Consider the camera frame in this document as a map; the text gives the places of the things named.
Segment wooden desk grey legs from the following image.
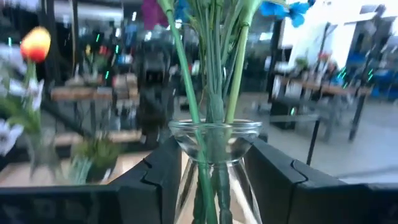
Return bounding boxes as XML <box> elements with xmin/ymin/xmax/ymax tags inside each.
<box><xmin>269</xmin><ymin>74</ymin><xmax>374</xmax><ymax>142</ymax></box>

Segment yellow red artificial tulip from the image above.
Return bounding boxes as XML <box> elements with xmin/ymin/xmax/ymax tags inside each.
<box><xmin>20</xmin><ymin>26</ymin><xmax>52</xmax><ymax>125</ymax></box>

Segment clear glass vase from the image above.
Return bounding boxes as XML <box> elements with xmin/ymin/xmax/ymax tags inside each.
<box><xmin>168</xmin><ymin>119</ymin><xmax>264</xmax><ymax>224</ymax></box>

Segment blue artificial flower bunch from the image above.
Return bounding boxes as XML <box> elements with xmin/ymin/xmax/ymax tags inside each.
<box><xmin>174</xmin><ymin>0</ymin><xmax>312</xmax><ymax>162</ymax></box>

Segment potted green artificial plant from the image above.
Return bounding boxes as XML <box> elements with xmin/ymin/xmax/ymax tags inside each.
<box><xmin>54</xmin><ymin>136</ymin><xmax>123</xmax><ymax>185</ymax></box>

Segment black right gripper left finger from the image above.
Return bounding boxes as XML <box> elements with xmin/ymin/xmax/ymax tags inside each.
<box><xmin>118</xmin><ymin>136</ymin><xmax>183</xmax><ymax>224</ymax></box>

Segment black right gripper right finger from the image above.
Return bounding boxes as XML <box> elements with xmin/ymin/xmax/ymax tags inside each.
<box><xmin>244</xmin><ymin>138</ymin><xmax>309</xmax><ymax>224</ymax></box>

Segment white artificial flower bunch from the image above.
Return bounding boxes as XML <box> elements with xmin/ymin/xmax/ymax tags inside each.
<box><xmin>0</xmin><ymin>77</ymin><xmax>60</xmax><ymax>178</ymax></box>

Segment pink artificial tulip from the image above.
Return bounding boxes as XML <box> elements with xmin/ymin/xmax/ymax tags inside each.
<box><xmin>224</xmin><ymin>0</ymin><xmax>264</xmax><ymax>162</ymax></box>

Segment black computer tower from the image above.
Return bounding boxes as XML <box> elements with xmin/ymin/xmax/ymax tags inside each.
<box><xmin>269</xmin><ymin>99</ymin><xmax>298</xmax><ymax>131</ymax></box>

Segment thin black metal rod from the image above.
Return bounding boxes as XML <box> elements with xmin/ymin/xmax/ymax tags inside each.
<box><xmin>306</xmin><ymin>119</ymin><xmax>321</xmax><ymax>166</ymax></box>

